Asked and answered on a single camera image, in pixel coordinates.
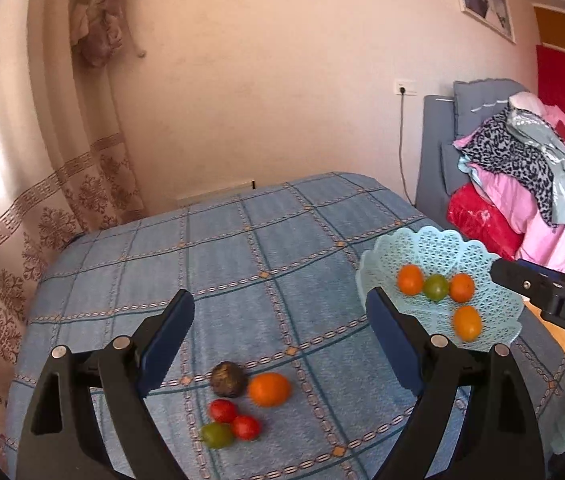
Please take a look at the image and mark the red tomato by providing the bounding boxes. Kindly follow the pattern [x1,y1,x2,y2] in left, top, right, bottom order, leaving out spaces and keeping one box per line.
[232,415,262,441]
[209,399,239,425]

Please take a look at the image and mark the green tomato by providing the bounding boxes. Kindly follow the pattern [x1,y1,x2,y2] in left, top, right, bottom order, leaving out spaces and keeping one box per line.
[200,422,235,448]

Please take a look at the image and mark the grey blue garment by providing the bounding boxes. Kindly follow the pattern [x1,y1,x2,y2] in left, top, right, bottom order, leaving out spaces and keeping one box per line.
[506,107,565,226]

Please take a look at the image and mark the large orange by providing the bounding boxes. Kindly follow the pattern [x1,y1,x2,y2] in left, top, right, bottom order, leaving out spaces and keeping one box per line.
[248,373,292,408]
[452,306,482,342]

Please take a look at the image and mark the leopard print garment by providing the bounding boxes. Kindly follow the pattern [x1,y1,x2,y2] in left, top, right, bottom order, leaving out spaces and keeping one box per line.
[459,106,557,228]

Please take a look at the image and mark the beige patterned curtain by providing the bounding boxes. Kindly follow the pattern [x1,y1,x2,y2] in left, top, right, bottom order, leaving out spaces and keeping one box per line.
[0,0,146,472]

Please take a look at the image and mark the framed wall picture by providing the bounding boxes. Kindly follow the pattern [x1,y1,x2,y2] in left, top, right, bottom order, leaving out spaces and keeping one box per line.
[459,0,516,44]

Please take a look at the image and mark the black power cable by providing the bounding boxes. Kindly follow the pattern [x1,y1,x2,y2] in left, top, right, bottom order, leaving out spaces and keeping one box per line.
[396,89,416,206]

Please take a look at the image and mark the orange tangerine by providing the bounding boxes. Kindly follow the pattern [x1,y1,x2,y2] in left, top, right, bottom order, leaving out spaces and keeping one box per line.
[397,264,425,296]
[449,273,476,304]

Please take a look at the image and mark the light blue lattice basket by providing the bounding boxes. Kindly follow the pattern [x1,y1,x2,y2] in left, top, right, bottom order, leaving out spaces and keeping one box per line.
[356,226,523,351]

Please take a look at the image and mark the red blanket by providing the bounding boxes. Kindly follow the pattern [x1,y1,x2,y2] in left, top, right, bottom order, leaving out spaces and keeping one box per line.
[447,183,523,261]

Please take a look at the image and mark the pink clothes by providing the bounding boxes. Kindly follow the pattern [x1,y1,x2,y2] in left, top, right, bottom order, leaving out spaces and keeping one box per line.
[453,91,565,271]

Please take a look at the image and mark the white wall socket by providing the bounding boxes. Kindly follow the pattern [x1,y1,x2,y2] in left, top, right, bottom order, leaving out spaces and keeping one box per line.
[394,79,417,96]

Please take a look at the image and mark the dark brown round fruit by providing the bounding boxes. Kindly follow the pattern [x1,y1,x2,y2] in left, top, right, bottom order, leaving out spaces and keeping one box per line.
[210,361,248,399]

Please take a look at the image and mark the blue patterned bed cover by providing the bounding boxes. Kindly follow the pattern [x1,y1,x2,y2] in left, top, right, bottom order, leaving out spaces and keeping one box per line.
[4,171,565,480]

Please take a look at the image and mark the blue grey sofa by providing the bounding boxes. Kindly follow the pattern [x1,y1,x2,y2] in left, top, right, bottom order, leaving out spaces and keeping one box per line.
[416,78,525,229]

